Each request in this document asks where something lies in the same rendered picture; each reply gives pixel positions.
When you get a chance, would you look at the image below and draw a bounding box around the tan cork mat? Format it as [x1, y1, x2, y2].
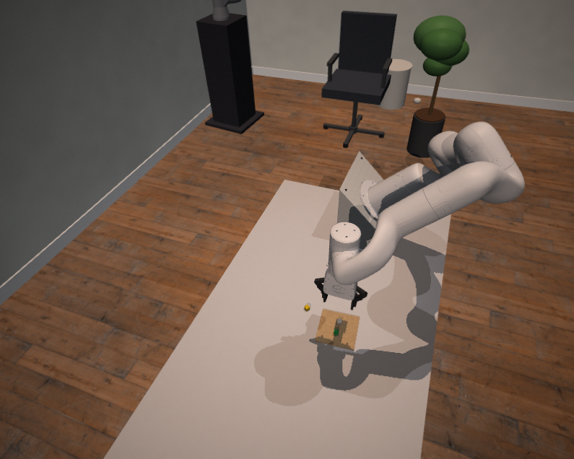
[315, 309, 360, 350]

